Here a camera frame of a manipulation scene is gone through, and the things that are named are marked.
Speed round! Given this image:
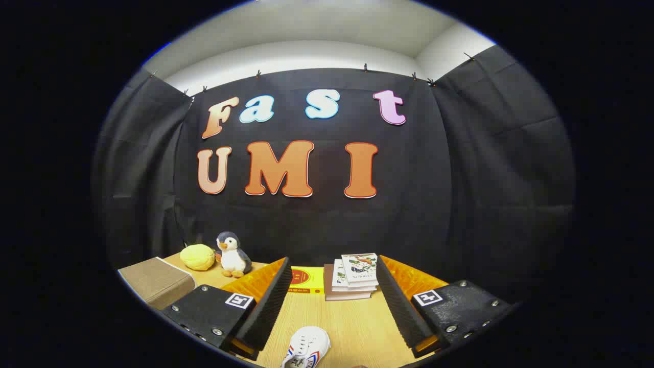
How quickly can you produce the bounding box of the penguin plush toy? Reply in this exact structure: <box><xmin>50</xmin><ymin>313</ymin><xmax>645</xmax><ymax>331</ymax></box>
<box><xmin>215</xmin><ymin>232</ymin><xmax>252</xmax><ymax>279</ymax></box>

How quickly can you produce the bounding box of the white canvas shoe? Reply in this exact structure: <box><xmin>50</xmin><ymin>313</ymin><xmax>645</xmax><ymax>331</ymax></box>
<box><xmin>280</xmin><ymin>326</ymin><xmax>331</xmax><ymax>368</ymax></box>

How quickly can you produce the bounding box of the brown fabric storage box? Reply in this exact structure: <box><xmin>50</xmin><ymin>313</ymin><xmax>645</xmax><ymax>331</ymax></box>
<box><xmin>119</xmin><ymin>257</ymin><xmax>197</xmax><ymax>311</ymax></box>

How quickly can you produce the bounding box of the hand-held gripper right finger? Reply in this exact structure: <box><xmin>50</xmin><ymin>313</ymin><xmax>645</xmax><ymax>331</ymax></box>
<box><xmin>376</xmin><ymin>255</ymin><xmax>514</xmax><ymax>358</ymax></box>

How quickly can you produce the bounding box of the yellow plush bun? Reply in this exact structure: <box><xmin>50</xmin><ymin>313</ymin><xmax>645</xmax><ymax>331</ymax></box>
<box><xmin>179</xmin><ymin>244</ymin><xmax>217</xmax><ymax>271</ymax></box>

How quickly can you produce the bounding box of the white illustrated book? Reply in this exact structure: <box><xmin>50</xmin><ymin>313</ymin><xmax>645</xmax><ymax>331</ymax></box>
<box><xmin>331</xmin><ymin>259</ymin><xmax>378</xmax><ymax>293</ymax></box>
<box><xmin>341</xmin><ymin>253</ymin><xmax>379</xmax><ymax>288</ymax></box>

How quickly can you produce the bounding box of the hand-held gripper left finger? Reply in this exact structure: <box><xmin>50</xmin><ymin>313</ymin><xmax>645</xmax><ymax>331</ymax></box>
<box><xmin>161</xmin><ymin>257</ymin><xmax>293</xmax><ymax>361</ymax></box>

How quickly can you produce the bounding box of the yellow book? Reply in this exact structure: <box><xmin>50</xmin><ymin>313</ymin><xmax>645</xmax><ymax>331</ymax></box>
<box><xmin>288</xmin><ymin>266</ymin><xmax>325</xmax><ymax>295</ymax></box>

